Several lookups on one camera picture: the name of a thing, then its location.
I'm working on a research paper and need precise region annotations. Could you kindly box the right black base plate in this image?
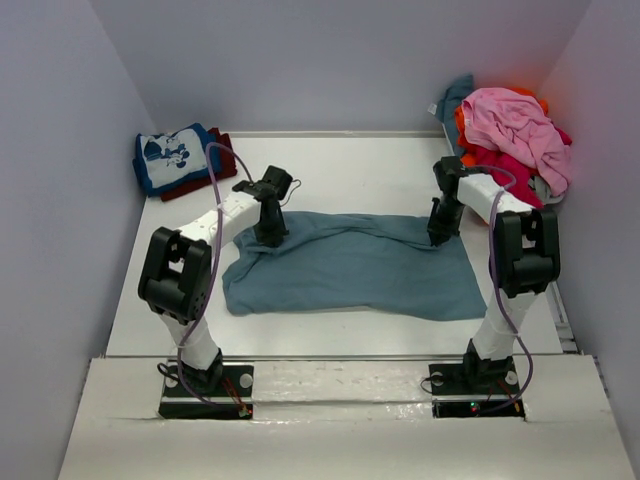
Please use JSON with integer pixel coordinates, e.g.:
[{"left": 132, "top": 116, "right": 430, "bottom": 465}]
[{"left": 420, "top": 363, "right": 526, "bottom": 419}]

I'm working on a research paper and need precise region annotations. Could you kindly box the grey-blue t shirt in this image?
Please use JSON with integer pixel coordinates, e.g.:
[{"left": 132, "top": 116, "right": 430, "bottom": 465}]
[{"left": 222, "top": 211, "right": 486, "bottom": 322}]

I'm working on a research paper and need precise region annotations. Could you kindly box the grey white t shirt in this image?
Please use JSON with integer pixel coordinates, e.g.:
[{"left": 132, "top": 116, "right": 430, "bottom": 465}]
[{"left": 528, "top": 175, "right": 564, "bottom": 205}]

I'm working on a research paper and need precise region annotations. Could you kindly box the folded blue mickey t shirt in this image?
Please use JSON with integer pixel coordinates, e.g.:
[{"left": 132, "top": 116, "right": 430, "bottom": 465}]
[{"left": 132, "top": 123, "right": 217, "bottom": 197}]

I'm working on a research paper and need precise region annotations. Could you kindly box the magenta t shirt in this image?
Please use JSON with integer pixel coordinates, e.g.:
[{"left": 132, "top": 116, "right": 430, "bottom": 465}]
[{"left": 472, "top": 129, "right": 572, "bottom": 207}]

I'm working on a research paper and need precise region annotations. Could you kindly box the folded dark red t shirt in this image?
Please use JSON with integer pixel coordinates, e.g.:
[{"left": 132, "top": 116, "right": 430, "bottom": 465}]
[{"left": 159, "top": 126, "right": 239, "bottom": 203}]

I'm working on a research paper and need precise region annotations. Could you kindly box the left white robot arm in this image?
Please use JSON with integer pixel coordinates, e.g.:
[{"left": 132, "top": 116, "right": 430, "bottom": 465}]
[{"left": 138, "top": 166, "right": 293, "bottom": 396}]

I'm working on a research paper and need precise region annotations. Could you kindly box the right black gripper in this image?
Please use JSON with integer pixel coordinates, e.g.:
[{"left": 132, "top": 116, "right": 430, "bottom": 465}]
[{"left": 428, "top": 197, "right": 466, "bottom": 246}]

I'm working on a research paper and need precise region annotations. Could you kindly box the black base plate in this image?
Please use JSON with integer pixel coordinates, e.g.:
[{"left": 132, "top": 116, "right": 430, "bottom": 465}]
[
  {"left": 420, "top": 363, "right": 526, "bottom": 419},
  {"left": 157, "top": 361, "right": 254, "bottom": 421}
]

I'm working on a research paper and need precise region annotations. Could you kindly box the pink t shirt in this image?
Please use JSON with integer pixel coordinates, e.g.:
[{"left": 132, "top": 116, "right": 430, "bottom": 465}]
[{"left": 461, "top": 87, "right": 571, "bottom": 195}]

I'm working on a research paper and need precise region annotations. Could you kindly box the teal t shirt in pile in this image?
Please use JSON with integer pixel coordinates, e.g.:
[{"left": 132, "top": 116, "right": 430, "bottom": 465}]
[{"left": 435, "top": 73, "right": 475, "bottom": 157}]

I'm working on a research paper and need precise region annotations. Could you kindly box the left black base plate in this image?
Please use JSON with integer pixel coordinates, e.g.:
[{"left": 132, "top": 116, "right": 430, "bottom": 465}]
[{"left": 157, "top": 361, "right": 254, "bottom": 421}]

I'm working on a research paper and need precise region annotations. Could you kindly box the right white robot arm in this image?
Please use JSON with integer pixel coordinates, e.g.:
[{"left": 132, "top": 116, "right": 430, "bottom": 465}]
[{"left": 427, "top": 156, "right": 561, "bottom": 396}]

